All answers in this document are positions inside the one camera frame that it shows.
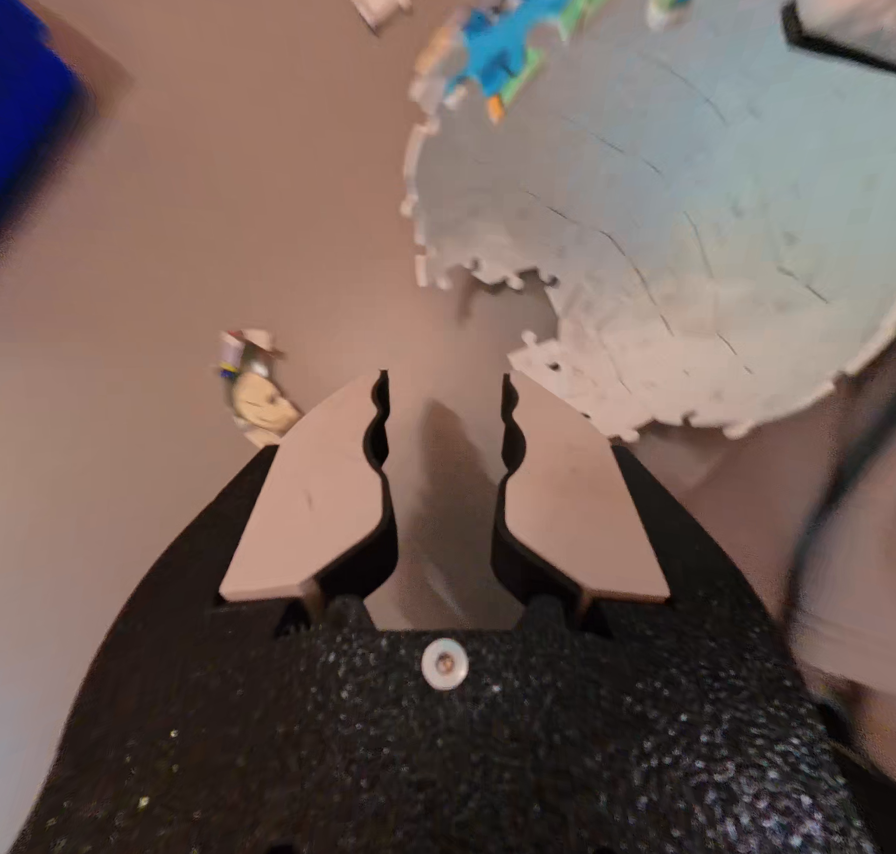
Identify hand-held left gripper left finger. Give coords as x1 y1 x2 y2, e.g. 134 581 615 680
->
218 369 399 618

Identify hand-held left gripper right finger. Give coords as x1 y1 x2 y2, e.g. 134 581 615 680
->
490 371 672 624

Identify partly built puzzle ball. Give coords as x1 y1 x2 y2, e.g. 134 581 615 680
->
399 0 896 444

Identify joined colourful puzzle pieces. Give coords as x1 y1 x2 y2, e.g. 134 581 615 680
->
216 328 303 449

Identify blue box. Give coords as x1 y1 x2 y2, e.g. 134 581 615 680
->
0 0 91 229

